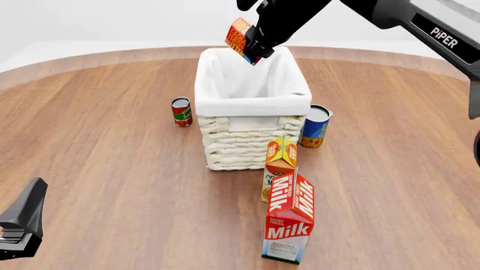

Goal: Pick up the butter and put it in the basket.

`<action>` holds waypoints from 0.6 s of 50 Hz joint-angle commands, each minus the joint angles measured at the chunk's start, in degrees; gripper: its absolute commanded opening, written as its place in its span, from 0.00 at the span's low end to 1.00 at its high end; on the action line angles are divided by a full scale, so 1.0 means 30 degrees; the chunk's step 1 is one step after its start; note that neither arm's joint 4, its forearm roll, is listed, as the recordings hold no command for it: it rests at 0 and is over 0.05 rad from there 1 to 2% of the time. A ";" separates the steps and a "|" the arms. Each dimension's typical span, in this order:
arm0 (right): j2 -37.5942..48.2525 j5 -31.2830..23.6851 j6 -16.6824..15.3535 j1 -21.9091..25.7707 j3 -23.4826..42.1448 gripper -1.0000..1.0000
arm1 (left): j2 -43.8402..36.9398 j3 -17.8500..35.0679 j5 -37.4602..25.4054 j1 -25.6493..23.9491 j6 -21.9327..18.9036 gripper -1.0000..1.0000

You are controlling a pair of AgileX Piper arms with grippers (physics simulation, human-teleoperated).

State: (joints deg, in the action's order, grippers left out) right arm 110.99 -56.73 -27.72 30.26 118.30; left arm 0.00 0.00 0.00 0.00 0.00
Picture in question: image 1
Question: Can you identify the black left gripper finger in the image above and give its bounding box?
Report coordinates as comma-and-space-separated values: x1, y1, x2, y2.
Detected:
0, 176, 49, 240

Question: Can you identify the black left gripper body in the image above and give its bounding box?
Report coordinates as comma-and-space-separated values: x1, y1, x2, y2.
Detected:
0, 221, 44, 260

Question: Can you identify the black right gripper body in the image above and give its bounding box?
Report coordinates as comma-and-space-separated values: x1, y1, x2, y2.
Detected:
250, 24, 277, 59

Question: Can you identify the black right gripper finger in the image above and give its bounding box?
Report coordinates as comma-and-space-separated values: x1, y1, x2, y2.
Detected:
242, 25, 263, 65

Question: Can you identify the orange and red butter box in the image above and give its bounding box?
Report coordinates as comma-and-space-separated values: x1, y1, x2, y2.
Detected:
224, 16, 263, 67

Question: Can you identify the white woven basket with liner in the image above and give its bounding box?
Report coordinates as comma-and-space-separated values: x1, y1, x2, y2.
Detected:
193, 46, 313, 171

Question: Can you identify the small black plate on stalk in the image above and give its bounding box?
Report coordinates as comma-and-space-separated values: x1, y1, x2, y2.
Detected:
236, 0, 263, 12

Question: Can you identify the red tomato sauce can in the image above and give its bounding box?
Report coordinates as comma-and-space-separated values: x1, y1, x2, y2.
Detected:
170, 97, 194, 128

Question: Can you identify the blue and yellow food can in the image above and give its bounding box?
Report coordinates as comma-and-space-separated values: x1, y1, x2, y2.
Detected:
298, 103, 335, 149

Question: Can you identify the orange juice carton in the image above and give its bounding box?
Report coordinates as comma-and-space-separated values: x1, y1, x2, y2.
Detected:
261, 134, 299, 203

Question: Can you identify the red and white milk carton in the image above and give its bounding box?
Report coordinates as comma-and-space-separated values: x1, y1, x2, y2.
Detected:
261, 167, 315, 266

